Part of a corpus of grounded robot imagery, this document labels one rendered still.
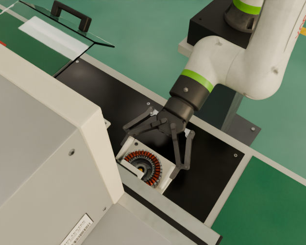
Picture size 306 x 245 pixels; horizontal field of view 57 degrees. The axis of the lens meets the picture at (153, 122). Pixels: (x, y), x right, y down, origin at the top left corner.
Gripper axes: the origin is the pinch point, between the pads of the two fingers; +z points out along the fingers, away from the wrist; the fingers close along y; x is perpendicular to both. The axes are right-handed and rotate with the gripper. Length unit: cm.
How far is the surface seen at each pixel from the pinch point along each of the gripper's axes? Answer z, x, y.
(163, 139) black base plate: -10.0, -8.2, 1.2
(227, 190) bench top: -7.3, -9.4, -20.9
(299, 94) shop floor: -84, -124, -32
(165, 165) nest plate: -4.3, -4.4, -3.8
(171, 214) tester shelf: -1.6, 33.0, -15.1
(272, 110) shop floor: -64, -115, -22
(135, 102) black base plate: -15.1, -10.4, 15.6
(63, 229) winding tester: 3.5, 44.7, -8.0
